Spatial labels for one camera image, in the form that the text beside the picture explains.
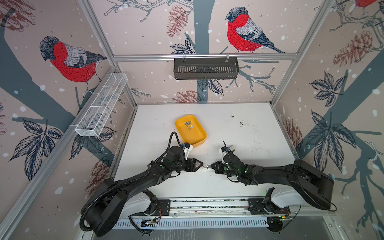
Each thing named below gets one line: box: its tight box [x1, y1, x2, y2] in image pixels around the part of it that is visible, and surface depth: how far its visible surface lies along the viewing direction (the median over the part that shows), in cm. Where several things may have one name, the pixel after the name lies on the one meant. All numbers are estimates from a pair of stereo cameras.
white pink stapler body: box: [202, 163, 212, 169], surface depth 89 cm
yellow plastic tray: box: [175, 115, 207, 147], surface depth 106 cm
